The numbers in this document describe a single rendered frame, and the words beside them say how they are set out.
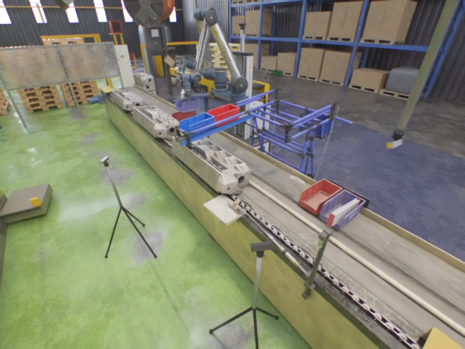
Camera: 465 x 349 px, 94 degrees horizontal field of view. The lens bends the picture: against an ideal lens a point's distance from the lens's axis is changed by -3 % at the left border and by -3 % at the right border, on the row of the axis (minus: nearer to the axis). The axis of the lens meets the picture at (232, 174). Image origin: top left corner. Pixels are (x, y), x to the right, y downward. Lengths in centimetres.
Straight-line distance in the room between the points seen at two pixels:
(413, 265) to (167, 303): 195
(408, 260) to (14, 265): 361
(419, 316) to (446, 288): 32
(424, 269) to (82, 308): 270
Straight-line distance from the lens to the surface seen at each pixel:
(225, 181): 190
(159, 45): 858
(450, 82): 1149
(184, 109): 349
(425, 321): 176
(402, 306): 174
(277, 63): 1347
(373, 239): 200
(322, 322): 180
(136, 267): 267
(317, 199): 219
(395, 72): 1040
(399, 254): 200
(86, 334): 249
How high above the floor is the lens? 206
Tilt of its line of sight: 33 degrees down
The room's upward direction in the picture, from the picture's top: straight up
